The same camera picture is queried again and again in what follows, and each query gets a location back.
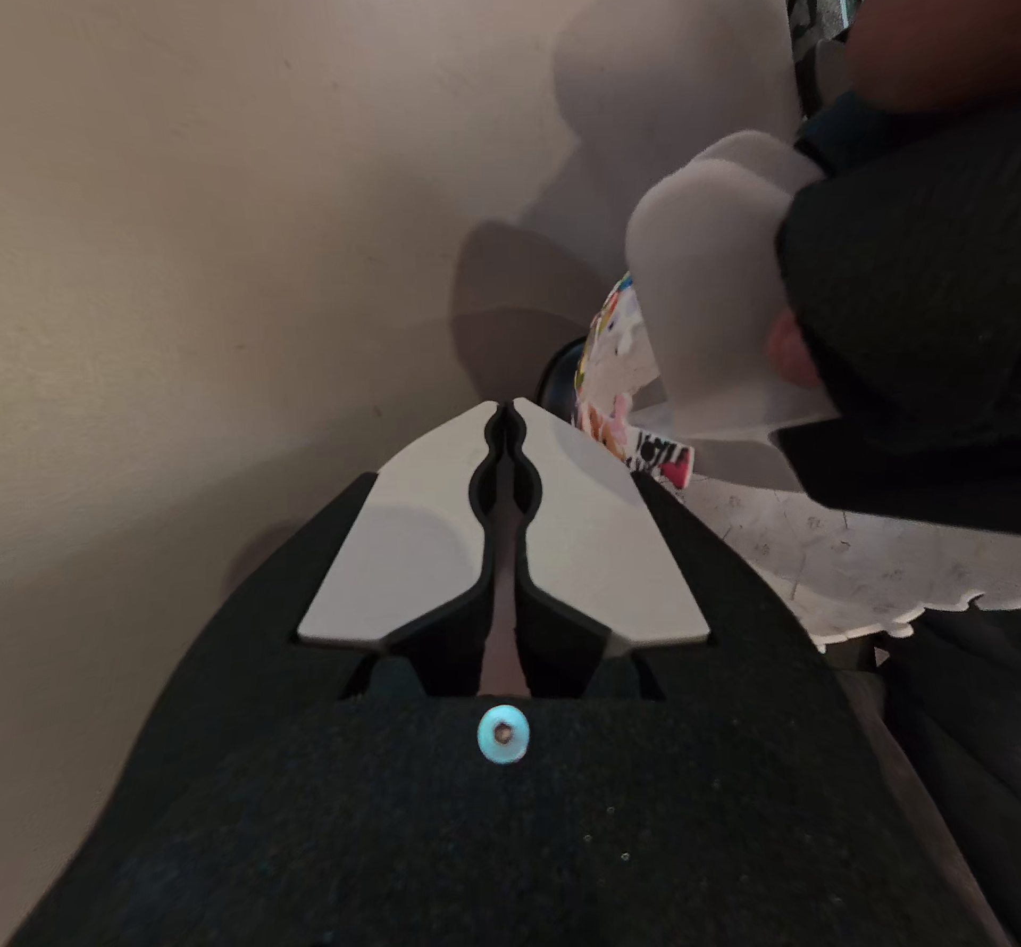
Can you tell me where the colourful puzzle ball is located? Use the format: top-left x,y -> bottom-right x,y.
575,274 -> 1021,645

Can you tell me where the black ball stand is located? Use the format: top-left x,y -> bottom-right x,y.
533,336 -> 588,415

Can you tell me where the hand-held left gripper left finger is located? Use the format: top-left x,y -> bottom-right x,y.
296,398 -> 508,693

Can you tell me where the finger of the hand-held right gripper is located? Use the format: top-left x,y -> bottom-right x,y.
626,130 -> 842,441

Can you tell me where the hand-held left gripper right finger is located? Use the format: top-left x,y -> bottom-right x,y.
511,398 -> 714,696

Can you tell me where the person's right hand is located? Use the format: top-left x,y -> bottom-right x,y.
846,0 -> 1021,118

